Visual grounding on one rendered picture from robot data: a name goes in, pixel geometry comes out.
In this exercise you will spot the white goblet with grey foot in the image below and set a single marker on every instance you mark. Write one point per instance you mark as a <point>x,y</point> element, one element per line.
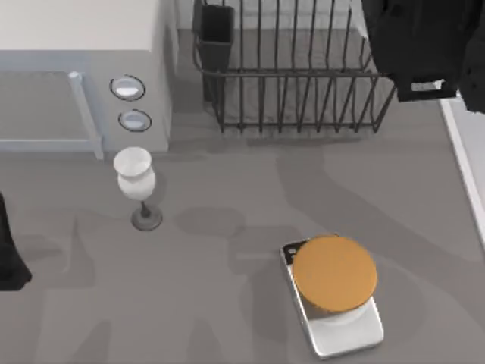
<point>134,178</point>

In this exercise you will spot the small round microwave knob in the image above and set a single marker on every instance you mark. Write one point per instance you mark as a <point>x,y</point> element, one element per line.
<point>135,120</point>

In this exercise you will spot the white jar with wooden lid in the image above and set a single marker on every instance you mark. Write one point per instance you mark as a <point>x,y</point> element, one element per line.
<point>335,271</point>

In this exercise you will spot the large round microwave knob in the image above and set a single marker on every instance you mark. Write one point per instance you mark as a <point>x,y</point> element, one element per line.
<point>127,88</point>

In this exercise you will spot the black cutlery holder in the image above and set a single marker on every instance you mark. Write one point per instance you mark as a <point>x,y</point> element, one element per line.
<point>214,34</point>

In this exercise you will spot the silver smartphone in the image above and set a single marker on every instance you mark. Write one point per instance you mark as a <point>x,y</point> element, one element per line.
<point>343,335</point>

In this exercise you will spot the grey microwave door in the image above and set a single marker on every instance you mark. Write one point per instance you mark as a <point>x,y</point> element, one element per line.
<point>38,106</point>

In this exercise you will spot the pale microwave oven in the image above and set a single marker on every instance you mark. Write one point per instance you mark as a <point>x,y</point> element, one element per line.
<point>76,30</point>

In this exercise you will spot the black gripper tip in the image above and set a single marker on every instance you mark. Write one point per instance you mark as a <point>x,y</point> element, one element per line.
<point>9,258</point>

